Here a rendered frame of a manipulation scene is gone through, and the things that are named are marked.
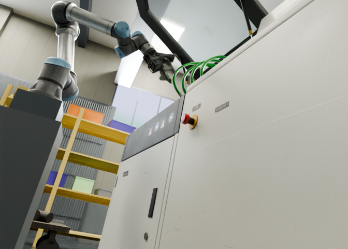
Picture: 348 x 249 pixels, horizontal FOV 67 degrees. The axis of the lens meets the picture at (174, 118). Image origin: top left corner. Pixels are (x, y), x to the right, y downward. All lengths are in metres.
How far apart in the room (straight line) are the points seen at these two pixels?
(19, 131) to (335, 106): 1.04
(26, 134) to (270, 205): 0.92
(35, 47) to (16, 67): 0.74
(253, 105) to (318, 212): 0.28
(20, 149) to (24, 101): 0.21
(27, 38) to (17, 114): 7.12
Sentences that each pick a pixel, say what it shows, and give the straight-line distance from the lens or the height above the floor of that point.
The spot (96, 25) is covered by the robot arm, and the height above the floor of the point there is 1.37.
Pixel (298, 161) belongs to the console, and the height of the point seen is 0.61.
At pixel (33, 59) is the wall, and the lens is 7.93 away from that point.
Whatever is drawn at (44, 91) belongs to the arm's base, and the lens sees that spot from 1.28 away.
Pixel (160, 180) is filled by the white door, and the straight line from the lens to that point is 0.96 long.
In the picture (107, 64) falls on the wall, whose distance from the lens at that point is 7.95.
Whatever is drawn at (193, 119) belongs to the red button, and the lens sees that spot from 0.85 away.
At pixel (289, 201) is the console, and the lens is 0.50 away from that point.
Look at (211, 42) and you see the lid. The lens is 1.79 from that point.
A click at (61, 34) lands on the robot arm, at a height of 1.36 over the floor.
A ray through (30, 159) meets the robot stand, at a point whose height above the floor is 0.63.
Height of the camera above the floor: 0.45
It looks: 24 degrees up
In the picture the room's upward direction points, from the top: 11 degrees clockwise
